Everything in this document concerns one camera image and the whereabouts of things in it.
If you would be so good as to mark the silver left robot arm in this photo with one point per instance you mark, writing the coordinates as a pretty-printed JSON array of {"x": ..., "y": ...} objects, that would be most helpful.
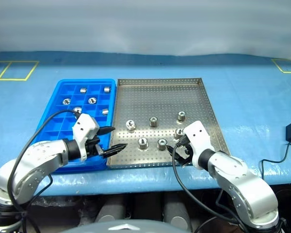
[{"x": 46, "y": 153}]

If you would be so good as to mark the grey rounded cylinder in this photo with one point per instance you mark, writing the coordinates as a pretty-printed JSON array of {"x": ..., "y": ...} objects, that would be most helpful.
[
  {"x": 111, "y": 211},
  {"x": 177, "y": 213}
]

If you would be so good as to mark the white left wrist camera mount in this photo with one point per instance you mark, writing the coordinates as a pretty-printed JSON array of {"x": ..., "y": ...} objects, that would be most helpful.
[{"x": 85, "y": 126}]

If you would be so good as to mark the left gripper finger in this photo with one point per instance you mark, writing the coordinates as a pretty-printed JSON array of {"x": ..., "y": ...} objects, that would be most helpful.
[
  {"x": 115, "y": 150},
  {"x": 106, "y": 130}
]

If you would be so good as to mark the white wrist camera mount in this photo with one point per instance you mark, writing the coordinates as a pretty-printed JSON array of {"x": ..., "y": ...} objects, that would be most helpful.
[
  {"x": 198, "y": 136},
  {"x": 85, "y": 126}
]

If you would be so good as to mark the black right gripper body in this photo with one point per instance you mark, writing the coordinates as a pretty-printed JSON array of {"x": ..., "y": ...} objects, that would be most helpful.
[{"x": 187, "y": 151}]

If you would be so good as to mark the perforated metal tray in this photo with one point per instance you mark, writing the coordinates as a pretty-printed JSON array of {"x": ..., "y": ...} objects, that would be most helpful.
[{"x": 160, "y": 102}]

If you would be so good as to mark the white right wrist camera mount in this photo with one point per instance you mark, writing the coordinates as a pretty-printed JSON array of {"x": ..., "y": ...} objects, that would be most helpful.
[{"x": 198, "y": 136}]

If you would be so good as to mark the blue plastic table cover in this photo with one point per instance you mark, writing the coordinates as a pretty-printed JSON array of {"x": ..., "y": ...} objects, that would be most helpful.
[{"x": 245, "y": 97}]

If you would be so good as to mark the grey robot torso cover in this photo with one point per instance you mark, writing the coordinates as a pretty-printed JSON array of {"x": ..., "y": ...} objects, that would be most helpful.
[{"x": 126, "y": 227}]

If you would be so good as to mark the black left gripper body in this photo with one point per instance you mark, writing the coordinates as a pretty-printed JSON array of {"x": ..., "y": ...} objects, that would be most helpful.
[{"x": 93, "y": 148}]

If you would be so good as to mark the blue compartment tray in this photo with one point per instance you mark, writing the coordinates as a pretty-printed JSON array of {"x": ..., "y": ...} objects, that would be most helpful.
[{"x": 63, "y": 121}]

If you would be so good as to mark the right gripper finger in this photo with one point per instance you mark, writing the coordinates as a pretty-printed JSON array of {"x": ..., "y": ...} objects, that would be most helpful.
[
  {"x": 183, "y": 163},
  {"x": 174, "y": 152}
]

